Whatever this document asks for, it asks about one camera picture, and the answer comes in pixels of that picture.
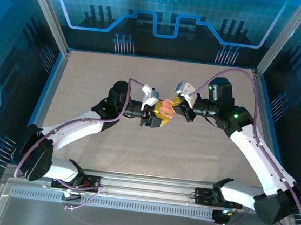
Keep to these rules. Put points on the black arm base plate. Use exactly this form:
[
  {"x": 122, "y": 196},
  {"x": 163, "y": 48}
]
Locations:
[
  {"x": 203, "y": 195},
  {"x": 94, "y": 179}
]

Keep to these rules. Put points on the grey metal floor plate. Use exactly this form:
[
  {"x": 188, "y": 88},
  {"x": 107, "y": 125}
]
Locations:
[{"x": 46, "y": 217}]

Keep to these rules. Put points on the pink earbud charging case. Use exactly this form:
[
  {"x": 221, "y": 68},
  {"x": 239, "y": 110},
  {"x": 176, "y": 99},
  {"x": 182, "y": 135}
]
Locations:
[{"x": 165, "y": 108}]

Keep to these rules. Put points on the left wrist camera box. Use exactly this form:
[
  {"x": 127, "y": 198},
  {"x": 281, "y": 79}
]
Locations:
[{"x": 150, "y": 99}]

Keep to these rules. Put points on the aluminium arm base rail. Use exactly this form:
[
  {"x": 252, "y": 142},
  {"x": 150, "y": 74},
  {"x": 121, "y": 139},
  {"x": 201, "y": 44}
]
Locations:
[{"x": 144, "y": 188}]

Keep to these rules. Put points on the aluminium table side rail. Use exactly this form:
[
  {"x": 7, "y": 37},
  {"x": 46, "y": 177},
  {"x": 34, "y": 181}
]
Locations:
[
  {"x": 269, "y": 131},
  {"x": 52, "y": 93}
]

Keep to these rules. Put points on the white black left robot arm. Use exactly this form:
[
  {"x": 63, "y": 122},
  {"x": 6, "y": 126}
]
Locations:
[{"x": 75, "y": 128}]

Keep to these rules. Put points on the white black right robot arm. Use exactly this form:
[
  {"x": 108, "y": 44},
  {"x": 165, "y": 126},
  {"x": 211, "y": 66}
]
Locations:
[{"x": 254, "y": 154}]

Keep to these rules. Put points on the aluminium frame post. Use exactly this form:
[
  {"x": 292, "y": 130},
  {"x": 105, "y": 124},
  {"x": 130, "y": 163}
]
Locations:
[
  {"x": 284, "y": 38},
  {"x": 46, "y": 13}
]

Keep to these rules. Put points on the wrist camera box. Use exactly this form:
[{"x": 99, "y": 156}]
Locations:
[
  {"x": 150, "y": 99},
  {"x": 184, "y": 87}
]

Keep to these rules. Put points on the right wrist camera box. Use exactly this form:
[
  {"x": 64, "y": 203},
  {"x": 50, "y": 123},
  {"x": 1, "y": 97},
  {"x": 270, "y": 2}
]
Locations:
[{"x": 184, "y": 87}]

